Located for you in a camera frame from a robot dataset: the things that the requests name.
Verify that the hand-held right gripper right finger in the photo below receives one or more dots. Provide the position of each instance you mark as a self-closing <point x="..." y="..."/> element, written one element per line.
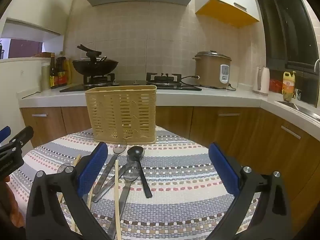
<point x="222" y="167"/>

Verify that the brown cardboard box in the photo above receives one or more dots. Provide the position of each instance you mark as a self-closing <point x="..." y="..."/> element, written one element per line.
<point x="42" y="55"/>

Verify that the black plastic spoon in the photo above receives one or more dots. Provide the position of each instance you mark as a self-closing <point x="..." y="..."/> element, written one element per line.
<point x="135" y="152"/>

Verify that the steel sink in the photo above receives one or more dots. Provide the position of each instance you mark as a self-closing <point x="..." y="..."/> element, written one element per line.
<point x="300" y="108"/>

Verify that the yellow sauce bottle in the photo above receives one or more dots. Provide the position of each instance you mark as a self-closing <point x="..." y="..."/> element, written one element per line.
<point x="69" y="72"/>

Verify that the person's left hand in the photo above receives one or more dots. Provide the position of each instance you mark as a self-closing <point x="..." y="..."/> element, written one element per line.
<point x="16" y="212"/>

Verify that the yellow oil bottle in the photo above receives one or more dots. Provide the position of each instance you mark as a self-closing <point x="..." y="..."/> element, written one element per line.
<point x="288" y="85"/>

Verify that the red package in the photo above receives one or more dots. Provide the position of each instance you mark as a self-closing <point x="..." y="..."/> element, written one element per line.
<point x="276" y="86"/>

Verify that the white kitchen countertop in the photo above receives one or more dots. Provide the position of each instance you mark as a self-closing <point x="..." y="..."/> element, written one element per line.
<point x="212" y="97"/>

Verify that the beige plastic utensil basket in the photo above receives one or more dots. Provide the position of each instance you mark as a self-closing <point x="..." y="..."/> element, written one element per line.
<point x="120" y="115"/>

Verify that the brown rice cooker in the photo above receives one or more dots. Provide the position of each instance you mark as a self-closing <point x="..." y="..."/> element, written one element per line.
<point x="210" y="70"/>

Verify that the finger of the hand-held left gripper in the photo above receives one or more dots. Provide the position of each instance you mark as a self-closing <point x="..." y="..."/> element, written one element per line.
<point x="22" y="135"/>
<point x="5" y="133"/>

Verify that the white kettle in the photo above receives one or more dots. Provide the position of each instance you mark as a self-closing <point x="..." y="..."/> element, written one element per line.
<point x="262" y="80"/>

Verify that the dark kitchen window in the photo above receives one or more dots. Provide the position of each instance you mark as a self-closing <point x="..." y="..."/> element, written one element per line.
<point x="282" y="30"/>

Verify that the black glass gas stove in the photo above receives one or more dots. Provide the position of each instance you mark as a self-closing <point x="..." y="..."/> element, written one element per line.
<point x="130" y="83"/>

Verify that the steel faucet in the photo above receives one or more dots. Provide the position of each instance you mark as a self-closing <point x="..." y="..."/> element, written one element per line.
<point x="317" y="65"/>

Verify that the striped woven tablecloth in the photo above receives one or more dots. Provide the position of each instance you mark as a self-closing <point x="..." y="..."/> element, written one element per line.
<point x="180" y="180"/>

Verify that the red label sauce bottle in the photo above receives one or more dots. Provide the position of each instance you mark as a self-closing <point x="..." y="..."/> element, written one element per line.
<point x="62" y="75"/>

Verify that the black wok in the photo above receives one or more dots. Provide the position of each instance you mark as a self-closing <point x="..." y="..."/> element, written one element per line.
<point x="95" y="66"/>

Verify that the wooden base cabinets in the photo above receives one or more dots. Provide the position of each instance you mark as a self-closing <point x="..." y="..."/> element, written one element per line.
<point x="225" y="127"/>

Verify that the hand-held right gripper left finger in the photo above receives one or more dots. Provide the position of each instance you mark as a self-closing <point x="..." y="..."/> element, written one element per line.
<point x="92" y="167"/>

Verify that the white refrigerator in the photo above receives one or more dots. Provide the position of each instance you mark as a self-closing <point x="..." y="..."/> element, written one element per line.
<point x="17" y="92"/>

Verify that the wooden chopstick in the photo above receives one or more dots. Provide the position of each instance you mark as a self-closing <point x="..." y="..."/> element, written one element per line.
<point x="77" y="159"/>
<point x="90" y="192"/>
<point x="117" y="200"/>

